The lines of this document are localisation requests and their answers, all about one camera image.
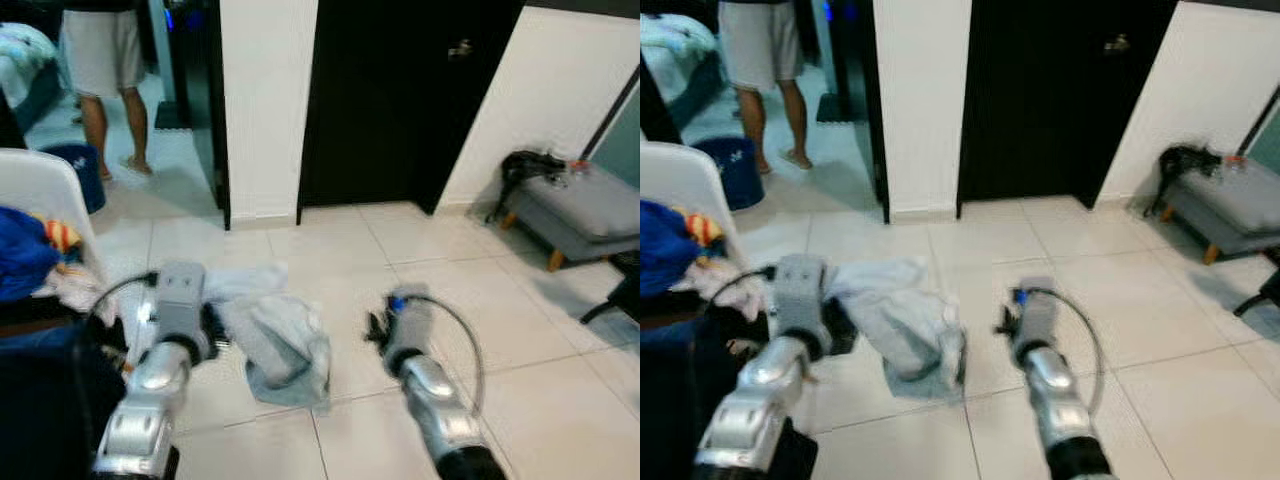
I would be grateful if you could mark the light blue denim shorts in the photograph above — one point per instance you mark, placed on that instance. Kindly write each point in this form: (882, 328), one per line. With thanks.
(905, 330)
(280, 340)

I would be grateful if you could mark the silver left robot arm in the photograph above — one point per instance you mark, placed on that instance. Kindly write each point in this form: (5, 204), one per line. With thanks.
(755, 410)
(150, 410)

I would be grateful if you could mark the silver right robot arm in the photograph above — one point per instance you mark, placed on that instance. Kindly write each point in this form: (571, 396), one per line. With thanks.
(440, 410)
(1060, 400)

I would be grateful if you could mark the white pinkish garment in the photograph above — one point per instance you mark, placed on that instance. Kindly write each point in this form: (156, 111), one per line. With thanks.
(720, 285)
(75, 290)

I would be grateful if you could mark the yellow and red garment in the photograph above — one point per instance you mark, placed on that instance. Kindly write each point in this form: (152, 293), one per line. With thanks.
(703, 228)
(60, 232)

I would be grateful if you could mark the dark blue jeans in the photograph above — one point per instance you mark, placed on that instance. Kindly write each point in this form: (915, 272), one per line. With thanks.
(50, 410)
(680, 420)

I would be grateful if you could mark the dark blue round bin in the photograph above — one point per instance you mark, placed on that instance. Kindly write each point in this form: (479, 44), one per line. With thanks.
(730, 170)
(75, 175)

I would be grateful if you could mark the bright blue garment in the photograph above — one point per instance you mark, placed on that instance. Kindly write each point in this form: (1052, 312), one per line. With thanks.
(25, 255)
(665, 250)

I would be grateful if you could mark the black backpack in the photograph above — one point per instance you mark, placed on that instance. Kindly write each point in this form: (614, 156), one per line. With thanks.
(1185, 165)
(525, 170)

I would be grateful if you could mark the white plastic chair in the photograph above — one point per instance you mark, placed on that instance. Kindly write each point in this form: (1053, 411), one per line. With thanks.
(680, 175)
(40, 180)

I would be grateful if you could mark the black open door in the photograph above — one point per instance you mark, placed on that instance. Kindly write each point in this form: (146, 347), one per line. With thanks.
(200, 100)
(865, 100)

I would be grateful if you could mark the black closed door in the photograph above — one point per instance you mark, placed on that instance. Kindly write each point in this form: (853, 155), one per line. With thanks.
(1060, 100)
(400, 100)

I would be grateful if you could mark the grey upholstered ottoman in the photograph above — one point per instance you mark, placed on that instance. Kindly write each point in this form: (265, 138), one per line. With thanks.
(590, 215)
(1235, 205)

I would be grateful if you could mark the person in grey shorts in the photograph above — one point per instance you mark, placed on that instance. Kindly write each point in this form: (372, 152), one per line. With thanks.
(100, 50)
(765, 45)

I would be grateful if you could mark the bed with patterned bedding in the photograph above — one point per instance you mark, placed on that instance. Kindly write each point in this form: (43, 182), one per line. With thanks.
(25, 60)
(670, 50)

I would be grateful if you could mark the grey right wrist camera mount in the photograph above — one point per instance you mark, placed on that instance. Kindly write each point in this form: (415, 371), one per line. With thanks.
(1035, 312)
(410, 320)

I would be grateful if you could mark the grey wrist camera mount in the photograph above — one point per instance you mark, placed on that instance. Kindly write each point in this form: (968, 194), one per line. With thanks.
(1035, 312)
(180, 300)
(800, 295)
(410, 320)

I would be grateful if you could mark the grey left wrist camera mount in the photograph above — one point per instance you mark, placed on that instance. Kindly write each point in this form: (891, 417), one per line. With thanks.
(800, 295)
(180, 300)

